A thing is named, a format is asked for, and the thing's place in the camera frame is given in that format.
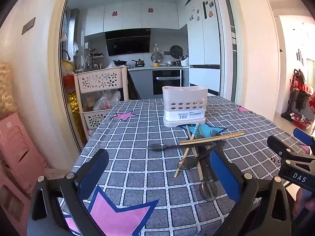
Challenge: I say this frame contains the white plastic utensil holder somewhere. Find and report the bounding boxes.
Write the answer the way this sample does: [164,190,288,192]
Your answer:
[162,86,208,127]

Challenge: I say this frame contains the black wok on stove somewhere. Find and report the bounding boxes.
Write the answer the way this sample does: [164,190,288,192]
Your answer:
[113,60,127,67]

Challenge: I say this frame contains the pink plastic stool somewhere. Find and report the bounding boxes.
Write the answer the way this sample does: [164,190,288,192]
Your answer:
[1,113,47,235]

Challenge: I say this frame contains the white refrigerator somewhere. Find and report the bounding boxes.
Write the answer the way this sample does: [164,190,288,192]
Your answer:
[185,0,221,96]

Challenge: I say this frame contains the black multi-hole frying pan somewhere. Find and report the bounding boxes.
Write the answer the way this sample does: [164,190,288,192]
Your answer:
[164,45,184,59]

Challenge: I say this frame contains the black built-in oven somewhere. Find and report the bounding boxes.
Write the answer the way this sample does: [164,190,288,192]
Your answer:
[152,69,182,95]

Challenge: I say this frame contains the black range hood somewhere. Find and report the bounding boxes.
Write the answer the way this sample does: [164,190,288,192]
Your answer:
[105,28,151,56]

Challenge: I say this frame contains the dark spoon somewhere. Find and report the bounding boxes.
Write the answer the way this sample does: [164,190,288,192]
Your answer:
[177,140,226,170]
[147,140,226,152]

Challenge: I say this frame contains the plain wooden chopstick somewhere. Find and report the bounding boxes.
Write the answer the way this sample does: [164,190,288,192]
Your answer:
[186,124,203,181]

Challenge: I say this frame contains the wooden chopstick horizontal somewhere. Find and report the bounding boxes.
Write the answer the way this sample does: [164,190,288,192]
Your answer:
[180,133,245,146]
[179,130,245,145]

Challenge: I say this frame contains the black kitchen faucet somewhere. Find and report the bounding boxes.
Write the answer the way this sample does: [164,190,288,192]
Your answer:
[61,49,71,61]

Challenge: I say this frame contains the red clothes rack items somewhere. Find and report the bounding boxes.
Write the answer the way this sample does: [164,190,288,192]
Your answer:
[281,69,314,129]

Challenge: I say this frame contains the bag of peanuts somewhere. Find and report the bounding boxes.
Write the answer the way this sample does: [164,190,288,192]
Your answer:
[0,64,18,119]

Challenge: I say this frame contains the grey checkered tablecloth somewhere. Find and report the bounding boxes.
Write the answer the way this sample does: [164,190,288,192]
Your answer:
[59,95,311,236]

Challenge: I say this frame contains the brass pot on stove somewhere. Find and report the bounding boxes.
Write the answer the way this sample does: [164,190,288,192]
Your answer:
[132,59,145,68]

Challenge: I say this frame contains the dark spoon lowest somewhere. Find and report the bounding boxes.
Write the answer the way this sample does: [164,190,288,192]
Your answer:
[197,147,218,202]

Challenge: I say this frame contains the white perforated storage rack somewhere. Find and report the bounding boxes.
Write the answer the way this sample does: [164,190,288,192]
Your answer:
[74,65,129,138]

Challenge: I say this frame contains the blue patterned chopstick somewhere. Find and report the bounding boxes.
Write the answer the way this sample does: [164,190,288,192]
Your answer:
[173,124,199,178]

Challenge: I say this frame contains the plastic bag in rack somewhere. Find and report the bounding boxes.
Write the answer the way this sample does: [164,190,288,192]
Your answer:
[93,90,121,111]

